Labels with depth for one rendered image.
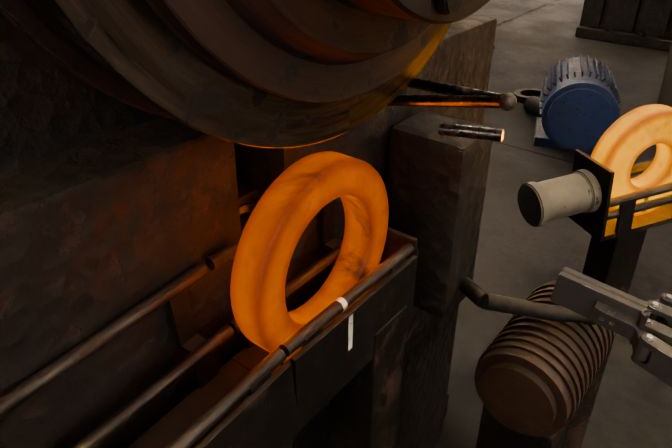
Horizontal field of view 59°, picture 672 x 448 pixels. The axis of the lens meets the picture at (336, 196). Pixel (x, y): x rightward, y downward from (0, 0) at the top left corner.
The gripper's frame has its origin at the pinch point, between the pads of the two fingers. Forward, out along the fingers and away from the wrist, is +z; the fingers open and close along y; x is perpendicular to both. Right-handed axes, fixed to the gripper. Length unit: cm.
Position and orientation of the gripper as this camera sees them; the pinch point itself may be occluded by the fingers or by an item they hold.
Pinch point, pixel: (597, 301)
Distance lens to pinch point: 55.8
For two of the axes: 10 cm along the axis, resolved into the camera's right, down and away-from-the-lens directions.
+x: 0.7, -8.5, -5.2
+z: -7.8, -3.7, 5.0
